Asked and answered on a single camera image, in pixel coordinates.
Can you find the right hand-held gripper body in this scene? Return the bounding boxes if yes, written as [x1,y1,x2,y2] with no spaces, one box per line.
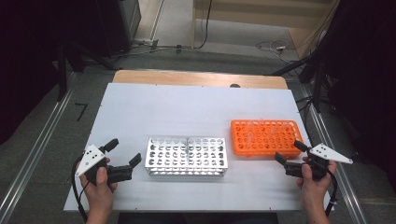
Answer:
[284,143,354,182]

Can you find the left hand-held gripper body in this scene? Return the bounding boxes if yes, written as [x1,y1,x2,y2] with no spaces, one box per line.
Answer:
[75,144,134,185]

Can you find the orange plastic test tube rack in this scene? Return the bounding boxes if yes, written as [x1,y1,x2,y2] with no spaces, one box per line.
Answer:
[230,119,304,159]

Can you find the silver metal test tube rack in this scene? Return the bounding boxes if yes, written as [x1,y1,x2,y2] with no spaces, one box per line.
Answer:
[144,135,229,178]

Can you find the person's left hand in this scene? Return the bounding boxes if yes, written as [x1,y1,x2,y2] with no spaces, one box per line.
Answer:
[78,157,119,215]

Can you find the person's right hand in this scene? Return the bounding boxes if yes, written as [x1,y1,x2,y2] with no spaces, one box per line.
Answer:
[296,156,338,213]

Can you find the black metal stand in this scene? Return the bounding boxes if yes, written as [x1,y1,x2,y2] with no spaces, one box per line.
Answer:
[55,38,120,103]
[269,50,332,114]

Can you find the white table board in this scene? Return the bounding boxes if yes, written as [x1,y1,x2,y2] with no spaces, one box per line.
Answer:
[64,82,335,213]

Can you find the black curtain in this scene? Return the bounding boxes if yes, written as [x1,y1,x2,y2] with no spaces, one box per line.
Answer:
[306,0,396,190]
[0,0,104,146]

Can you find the wooden table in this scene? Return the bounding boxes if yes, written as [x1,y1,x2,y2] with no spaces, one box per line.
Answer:
[112,69,289,91]

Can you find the dark cabinet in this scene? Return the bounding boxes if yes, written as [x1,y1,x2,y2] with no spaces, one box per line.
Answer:
[95,0,143,58]

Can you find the metal floor rail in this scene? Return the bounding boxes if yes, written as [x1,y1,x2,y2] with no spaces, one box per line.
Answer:
[0,71,78,220]
[298,90,369,224]

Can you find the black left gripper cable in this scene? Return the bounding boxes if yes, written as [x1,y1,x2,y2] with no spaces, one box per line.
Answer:
[71,155,91,224]

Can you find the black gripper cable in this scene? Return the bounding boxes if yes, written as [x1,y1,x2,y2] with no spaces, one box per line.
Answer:
[71,155,91,224]
[324,169,339,217]

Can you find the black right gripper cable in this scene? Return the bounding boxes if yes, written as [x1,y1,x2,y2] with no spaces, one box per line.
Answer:
[324,169,339,217]

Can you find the white floor cable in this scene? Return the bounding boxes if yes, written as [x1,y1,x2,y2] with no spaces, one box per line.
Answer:
[255,39,301,65]

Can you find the grey floor cable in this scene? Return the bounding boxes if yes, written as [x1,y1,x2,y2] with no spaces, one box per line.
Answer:
[111,38,193,60]

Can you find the light wooden frame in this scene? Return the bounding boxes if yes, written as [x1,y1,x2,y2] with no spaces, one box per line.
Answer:
[191,0,341,60]

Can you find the black hanging cable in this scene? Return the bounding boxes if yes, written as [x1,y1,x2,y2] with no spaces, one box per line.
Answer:
[191,0,215,50]

